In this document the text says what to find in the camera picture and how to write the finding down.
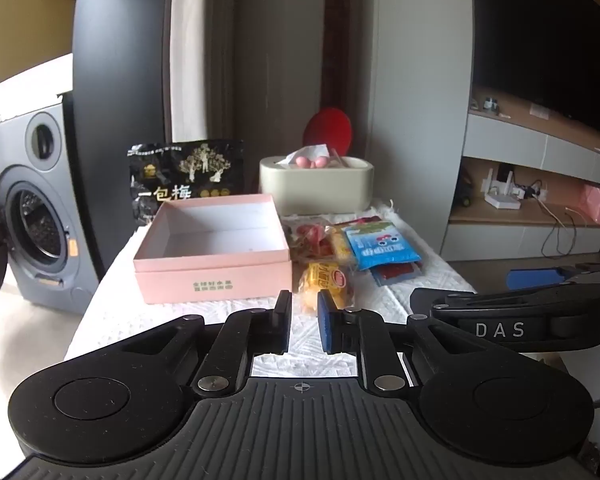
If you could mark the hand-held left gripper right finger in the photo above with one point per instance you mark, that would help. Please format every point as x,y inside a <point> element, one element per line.
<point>326,324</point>

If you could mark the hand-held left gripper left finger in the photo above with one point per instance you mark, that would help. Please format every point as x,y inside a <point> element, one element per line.
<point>280,322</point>

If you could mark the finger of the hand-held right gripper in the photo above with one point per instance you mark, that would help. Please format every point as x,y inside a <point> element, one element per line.
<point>530,276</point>

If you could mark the yellow round cake packet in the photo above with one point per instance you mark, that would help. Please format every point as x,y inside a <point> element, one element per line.
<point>325,280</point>

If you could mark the yellow rice bar packet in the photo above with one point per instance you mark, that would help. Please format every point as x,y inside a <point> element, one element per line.
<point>341,247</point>

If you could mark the pink cardboard box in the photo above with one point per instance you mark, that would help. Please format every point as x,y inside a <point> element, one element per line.
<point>210,275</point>

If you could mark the clear candy packet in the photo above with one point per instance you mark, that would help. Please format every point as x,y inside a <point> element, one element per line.
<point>307,235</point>

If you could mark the blue snack packet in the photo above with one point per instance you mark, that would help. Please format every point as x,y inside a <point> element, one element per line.
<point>380,247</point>

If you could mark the white router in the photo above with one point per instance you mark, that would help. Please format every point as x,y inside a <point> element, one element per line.
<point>502,200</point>

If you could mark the white textured cloth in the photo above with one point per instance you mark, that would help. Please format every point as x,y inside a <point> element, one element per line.
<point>430,285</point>

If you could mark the dark red flat packet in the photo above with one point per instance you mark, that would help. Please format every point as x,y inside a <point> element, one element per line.
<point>397,273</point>

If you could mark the pink bag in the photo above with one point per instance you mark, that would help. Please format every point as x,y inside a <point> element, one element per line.
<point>595,205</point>

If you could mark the beige tissue box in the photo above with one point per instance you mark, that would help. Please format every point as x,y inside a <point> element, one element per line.
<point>315,190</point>

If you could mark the grey wooden shelf unit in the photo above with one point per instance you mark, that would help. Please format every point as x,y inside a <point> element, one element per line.
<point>505,140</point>

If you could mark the pink tissue box ornament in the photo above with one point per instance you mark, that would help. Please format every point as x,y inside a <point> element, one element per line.
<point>310,162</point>

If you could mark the white tissue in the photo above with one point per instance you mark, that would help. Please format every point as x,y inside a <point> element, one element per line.
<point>305,152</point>

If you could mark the black snack bag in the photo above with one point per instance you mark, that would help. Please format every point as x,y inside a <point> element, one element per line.
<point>180,175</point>

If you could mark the red round paddle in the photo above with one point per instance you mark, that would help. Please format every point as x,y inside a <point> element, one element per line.
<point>327,127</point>

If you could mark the black television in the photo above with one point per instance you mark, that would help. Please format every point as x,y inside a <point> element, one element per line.
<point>545,35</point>

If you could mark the grey washing machine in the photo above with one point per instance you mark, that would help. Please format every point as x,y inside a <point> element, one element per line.
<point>35,210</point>

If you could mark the dark red hanging scroll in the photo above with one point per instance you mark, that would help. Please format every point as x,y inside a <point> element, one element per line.
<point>337,35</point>

